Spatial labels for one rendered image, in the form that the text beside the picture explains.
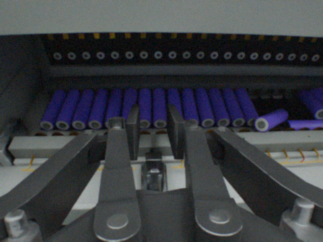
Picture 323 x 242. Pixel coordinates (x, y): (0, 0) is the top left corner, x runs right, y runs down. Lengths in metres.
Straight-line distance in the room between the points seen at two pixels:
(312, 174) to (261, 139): 0.07
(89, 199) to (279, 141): 0.22
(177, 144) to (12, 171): 0.19
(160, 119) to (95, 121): 0.08
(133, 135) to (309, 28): 0.16
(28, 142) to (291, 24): 0.27
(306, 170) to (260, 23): 0.18
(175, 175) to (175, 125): 0.10
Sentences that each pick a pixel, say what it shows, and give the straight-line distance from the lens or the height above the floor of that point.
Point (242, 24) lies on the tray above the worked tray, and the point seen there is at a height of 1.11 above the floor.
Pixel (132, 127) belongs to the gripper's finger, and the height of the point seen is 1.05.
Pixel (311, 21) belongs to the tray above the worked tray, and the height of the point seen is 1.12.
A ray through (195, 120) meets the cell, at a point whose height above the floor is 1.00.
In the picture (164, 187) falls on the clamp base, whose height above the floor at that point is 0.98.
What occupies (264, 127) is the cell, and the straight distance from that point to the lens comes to 0.27.
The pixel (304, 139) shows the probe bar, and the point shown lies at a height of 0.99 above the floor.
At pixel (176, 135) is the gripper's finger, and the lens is 0.16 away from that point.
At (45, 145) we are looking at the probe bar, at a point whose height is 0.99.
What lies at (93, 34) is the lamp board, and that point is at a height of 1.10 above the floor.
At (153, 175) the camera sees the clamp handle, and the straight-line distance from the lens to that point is 0.21.
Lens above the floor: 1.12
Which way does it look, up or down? 25 degrees down
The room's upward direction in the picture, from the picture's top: 1 degrees clockwise
